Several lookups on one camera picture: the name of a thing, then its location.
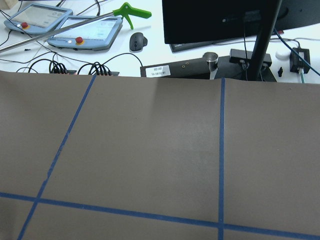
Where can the black monitor stand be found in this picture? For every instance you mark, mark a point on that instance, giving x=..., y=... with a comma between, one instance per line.
x=242, y=66

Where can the blue teach pendant right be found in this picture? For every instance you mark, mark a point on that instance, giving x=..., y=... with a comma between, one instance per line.
x=96, y=36

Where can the black usb hub right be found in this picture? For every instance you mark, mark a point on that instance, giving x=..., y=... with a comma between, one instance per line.
x=101, y=70

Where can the black usb hub left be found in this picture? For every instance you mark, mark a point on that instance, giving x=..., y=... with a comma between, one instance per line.
x=59, y=68

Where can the black labelled box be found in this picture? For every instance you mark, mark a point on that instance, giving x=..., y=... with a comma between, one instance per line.
x=185, y=69

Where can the black usb hub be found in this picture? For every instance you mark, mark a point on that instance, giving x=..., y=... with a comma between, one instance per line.
x=59, y=68
x=101, y=70

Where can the blue teach pendant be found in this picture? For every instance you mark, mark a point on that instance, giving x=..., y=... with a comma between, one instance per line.
x=37, y=19
x=96, y=36

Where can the blue teach pendant left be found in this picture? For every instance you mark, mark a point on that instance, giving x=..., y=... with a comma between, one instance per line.
x=37, y=19

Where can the green handled reach grabber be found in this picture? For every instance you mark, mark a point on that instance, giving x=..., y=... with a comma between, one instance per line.
x=124, y=11

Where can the black adapter box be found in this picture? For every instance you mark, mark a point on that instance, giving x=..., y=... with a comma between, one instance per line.
x=298, y=58

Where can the small metal cup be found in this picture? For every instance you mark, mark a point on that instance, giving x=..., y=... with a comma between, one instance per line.
x=211, y=59

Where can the black computer mouse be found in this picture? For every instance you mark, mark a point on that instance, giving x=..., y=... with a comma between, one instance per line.
x=137, y=42

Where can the black computer monitor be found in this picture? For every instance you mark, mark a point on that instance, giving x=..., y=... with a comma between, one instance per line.
x=192, y=21

